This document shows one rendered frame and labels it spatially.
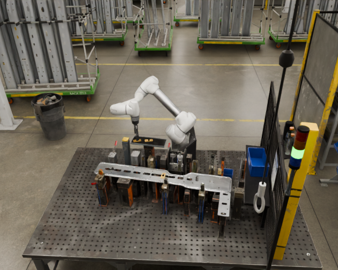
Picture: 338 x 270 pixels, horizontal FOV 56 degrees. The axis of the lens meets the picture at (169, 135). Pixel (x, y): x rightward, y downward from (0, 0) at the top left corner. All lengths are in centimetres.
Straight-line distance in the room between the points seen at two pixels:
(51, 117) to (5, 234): 205
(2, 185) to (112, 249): 260
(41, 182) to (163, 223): 238
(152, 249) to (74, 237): 74
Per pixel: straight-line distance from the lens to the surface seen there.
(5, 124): 661
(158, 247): 299
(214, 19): 962
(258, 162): 340
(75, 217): 336
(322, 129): 472
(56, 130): 574
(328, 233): 437
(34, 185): 501
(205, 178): 317
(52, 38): 699
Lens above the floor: 309
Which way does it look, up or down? 34 degrees down
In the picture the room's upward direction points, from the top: 1 degrees counter-clockwise
